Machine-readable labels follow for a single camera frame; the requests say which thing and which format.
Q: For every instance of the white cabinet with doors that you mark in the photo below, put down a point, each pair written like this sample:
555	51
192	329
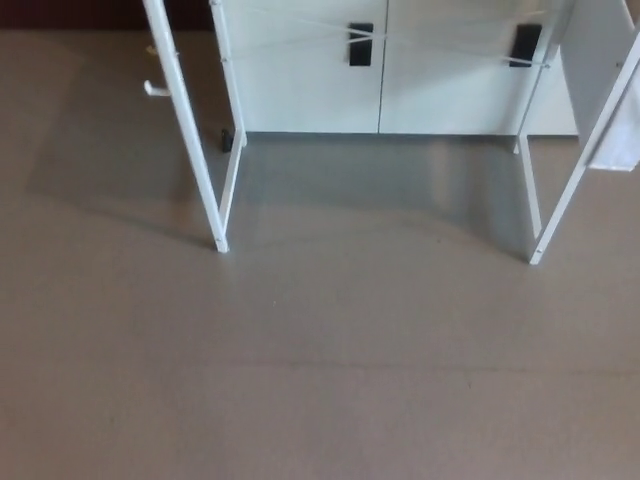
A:
310	85

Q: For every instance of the white side hook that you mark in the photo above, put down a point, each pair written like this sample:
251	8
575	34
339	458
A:
156	89

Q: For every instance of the white side panel board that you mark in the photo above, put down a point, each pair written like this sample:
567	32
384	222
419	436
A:
592	70

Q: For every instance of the white metal desk frame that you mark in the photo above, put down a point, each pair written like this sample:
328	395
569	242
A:
218	200

